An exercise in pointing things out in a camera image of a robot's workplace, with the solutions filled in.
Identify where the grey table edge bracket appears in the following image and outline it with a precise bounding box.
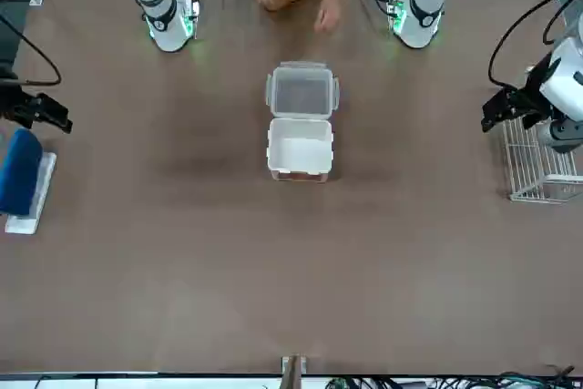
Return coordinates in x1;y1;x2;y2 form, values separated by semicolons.
281;354;309;389

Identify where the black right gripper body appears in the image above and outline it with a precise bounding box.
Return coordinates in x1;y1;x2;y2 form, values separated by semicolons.
0;80;38;129

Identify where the white towel holder tray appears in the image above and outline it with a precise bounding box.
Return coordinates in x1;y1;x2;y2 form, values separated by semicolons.
5;151;58;235

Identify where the white wire rack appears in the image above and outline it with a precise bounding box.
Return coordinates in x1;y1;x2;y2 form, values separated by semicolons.
500;118;580;203

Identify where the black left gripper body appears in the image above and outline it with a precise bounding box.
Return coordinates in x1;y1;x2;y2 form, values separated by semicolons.
513;54;556;122

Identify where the white preservation box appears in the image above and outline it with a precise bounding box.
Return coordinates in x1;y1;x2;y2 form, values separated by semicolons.
266;116;335;183

